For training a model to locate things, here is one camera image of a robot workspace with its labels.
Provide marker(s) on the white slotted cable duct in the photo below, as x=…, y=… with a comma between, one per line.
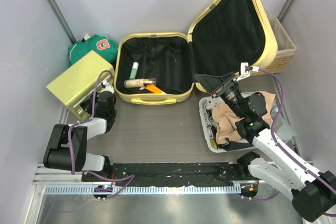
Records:
x=87, y=189

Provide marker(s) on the yellow hard-shell suitcase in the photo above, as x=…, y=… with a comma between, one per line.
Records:
x=226, y=33

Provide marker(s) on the green white tube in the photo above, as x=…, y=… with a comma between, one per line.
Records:
x=134, y=70

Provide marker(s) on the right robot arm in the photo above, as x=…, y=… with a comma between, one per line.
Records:
x=311, y=192

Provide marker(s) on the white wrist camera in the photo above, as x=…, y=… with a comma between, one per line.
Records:
x=107, y=87
x=245, y=70

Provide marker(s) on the beige sock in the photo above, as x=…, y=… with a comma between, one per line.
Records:
x=225, y=120

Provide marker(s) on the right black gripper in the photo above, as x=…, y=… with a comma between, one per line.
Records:
x=213, y=84

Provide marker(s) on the green jersey with G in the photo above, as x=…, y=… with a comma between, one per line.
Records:
x=100, y=44

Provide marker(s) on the yellow-green drawer box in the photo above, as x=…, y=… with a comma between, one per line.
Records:
x=76, y=84

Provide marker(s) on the wicker basket with liner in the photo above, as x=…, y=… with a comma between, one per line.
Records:
x=286, y=47

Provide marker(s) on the yellow-green shirt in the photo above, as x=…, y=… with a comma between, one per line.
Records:
x=213, y=143

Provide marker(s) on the orange tube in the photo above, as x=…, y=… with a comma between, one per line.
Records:
x=154, y=89

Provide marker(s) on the white plastic mesh basket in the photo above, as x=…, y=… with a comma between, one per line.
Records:
x=209, y=128

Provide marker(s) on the aluminium rail frame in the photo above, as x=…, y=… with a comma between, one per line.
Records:
x=169, y=133

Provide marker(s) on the beige cosmetic bottle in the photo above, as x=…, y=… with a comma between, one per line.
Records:
x=139, y=83

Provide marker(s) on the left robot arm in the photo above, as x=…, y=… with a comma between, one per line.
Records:
x=67, y=146

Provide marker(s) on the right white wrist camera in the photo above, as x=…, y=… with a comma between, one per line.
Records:
x=245, y=70

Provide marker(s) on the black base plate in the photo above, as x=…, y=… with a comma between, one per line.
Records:
x=209, y=174

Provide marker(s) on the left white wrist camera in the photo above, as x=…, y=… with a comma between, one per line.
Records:
x=107, y=87

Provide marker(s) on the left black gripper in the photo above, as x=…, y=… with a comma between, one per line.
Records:
x=97, y=96

